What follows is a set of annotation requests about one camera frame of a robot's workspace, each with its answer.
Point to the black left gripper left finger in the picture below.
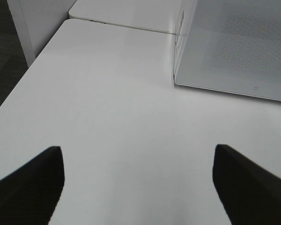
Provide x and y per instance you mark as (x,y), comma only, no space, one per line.
(30,194)

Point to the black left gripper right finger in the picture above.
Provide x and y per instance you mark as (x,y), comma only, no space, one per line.
(250,194)

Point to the white microwave door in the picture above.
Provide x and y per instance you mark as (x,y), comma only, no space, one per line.
(234,46)

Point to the white partition panel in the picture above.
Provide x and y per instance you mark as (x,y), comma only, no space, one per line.
(36,21)

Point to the white microwave oven body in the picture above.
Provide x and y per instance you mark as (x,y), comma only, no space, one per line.
(182,29)

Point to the white adjacent table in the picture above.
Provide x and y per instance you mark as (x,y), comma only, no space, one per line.
(152,15)

